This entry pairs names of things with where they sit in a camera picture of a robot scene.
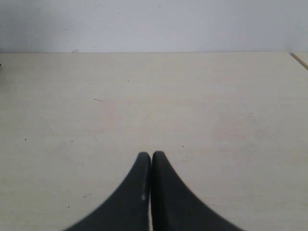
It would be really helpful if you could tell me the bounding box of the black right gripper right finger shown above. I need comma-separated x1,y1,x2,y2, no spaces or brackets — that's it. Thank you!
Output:
151,151,241,231

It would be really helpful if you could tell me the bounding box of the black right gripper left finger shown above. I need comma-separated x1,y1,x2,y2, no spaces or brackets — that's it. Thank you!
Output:
66,152,151,231

